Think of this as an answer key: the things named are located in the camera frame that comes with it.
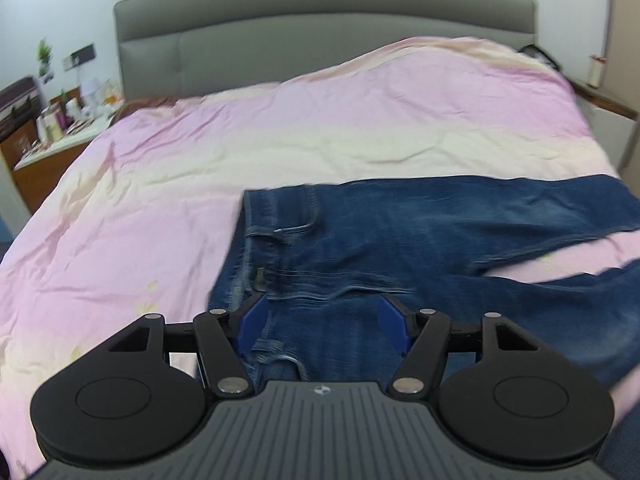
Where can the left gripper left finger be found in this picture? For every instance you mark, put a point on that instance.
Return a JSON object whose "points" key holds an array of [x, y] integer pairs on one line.
{"points": [[145, 390]]}

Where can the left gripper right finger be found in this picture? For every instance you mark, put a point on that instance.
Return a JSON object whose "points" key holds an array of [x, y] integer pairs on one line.
{"points": [[498, 391]]}

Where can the blue denim jeans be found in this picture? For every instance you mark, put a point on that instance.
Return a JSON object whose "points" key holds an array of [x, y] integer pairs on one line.
{"points": [[325, 254]]}

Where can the pink cream duvet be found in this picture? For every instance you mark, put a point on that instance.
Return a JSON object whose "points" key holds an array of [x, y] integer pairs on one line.
{"points": [[142, 220]]}

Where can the wooden left nightstand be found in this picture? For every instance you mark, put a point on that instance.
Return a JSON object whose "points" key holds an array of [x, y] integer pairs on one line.
{"points": [[36, 175]]}

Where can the wooden nightstand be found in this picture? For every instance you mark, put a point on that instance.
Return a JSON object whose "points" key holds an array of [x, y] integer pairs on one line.
{"points": [[36, 175], [612, 121]]}

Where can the brown pillow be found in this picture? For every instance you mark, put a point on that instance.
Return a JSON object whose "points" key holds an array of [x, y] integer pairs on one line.
{"points": [[130, 107]]}

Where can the wooden right nightstand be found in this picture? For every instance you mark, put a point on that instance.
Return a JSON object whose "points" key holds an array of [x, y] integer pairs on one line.
{"points": [[612, 121]]}

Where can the dark brown suitcase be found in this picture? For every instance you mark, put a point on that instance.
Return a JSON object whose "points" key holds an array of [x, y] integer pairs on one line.
{"points": [[19, 103]]}

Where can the white red bottle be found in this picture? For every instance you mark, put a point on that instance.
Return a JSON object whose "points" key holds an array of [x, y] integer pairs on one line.
{"points": [[596, 71]]}

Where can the small green potted plant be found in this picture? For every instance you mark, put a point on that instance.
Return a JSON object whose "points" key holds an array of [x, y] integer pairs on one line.
{"points": [[44, 55]]}

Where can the grey upholstered headboard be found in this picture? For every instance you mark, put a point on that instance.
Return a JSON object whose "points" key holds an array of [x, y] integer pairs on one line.
{"points": [[197, 47]]}

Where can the black bag handle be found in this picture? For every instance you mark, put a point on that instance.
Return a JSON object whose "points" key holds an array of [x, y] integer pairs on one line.
{"points": [[535, 52]]}

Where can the black wall socket panel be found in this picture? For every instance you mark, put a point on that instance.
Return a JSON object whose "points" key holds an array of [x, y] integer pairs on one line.
{"points": [[83, 55]]}

